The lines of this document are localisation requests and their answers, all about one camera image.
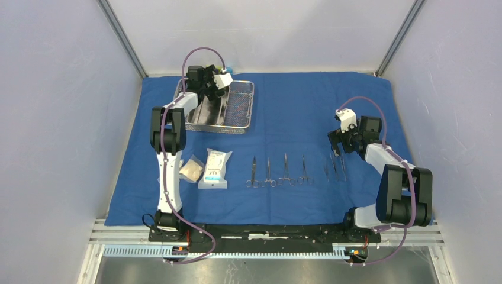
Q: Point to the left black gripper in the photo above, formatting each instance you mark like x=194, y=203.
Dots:
x=212, y=95

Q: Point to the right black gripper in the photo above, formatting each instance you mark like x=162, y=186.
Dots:
x=336, y=136

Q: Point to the steel toothed tissue forceps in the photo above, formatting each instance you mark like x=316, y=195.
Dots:
x=333, y=161

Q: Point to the metal mesh tray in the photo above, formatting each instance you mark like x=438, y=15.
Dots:
x=238, y=112

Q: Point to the steel needle holder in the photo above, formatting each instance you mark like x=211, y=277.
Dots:
x=304, y=178

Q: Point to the blue surgical wrap cloth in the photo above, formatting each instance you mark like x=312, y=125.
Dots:
x=292, y=114

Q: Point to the steel hemostat forceps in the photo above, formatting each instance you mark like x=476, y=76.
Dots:
x=286, y=179

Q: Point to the steel ring-handled forceps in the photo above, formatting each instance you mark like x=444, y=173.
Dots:
x=268, y=180

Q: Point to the beige gauze packet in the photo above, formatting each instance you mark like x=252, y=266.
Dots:
x=192, y=170

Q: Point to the white sterile packet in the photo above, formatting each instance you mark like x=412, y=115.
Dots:
x=215, y=170

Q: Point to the steel surgical scissors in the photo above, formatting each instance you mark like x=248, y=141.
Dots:
x=252, y=182

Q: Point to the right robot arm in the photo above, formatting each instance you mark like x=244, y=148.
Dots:
x=404, y=196

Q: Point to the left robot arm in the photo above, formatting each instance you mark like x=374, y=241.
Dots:
x=168, y=139

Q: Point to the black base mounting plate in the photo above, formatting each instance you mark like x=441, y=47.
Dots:
x=265, y=238

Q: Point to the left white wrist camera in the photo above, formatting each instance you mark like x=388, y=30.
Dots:
x=222, y=80

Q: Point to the slotted cable duct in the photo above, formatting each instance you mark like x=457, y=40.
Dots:
x=181, y=252

